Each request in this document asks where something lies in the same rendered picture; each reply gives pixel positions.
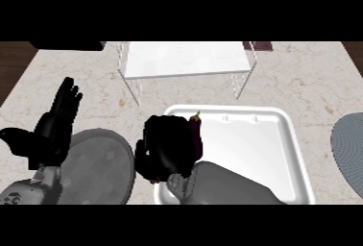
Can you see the dark maroon box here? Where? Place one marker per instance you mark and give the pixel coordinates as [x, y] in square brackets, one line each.
[259, 45]

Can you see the clear white tiered shelf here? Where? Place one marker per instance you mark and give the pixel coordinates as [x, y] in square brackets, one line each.
[185, 59]

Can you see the dark purple eggplant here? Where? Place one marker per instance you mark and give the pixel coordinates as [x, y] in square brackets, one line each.
[197, 137]

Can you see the grey round plate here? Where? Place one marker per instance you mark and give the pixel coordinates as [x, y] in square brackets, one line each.
[101, 166]

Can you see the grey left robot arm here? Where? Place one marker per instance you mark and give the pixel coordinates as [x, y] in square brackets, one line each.
[28, 190]

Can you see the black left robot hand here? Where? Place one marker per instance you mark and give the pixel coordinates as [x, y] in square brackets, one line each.
[53, 137]

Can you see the black appliance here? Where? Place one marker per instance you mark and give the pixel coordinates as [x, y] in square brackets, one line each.
[71, 45]

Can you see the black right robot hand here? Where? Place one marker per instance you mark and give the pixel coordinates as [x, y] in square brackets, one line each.
[166, 144]

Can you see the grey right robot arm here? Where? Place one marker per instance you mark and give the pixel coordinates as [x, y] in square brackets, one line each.
[226, 189]

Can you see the white plastic tray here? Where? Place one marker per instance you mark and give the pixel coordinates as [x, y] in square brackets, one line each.
[250, 144]

